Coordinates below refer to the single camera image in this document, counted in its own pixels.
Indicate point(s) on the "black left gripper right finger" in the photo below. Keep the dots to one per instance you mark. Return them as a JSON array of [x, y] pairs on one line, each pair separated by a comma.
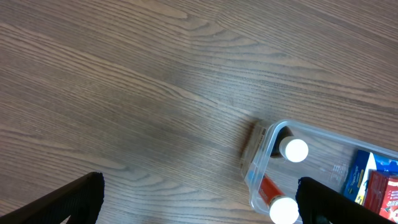
[[318, 204]]

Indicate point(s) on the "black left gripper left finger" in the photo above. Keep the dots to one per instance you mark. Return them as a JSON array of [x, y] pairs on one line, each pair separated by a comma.
[[79, 201]]

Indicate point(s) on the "orange tube white cap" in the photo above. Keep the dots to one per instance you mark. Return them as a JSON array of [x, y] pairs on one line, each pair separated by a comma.
[[282, 209]]

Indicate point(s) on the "blue VapoDrops box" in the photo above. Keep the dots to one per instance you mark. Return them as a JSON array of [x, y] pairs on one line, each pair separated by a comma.
[[358, 175]]

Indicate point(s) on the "red medicine box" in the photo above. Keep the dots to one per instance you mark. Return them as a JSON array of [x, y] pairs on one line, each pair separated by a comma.
[[381, 194]]

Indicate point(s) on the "black bottle white cap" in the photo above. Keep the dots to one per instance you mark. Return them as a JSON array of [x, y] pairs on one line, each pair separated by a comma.
[[289, 146]]

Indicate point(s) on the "clear plastic container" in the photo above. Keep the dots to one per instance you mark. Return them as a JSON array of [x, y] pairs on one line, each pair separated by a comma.
[[329, 159]]

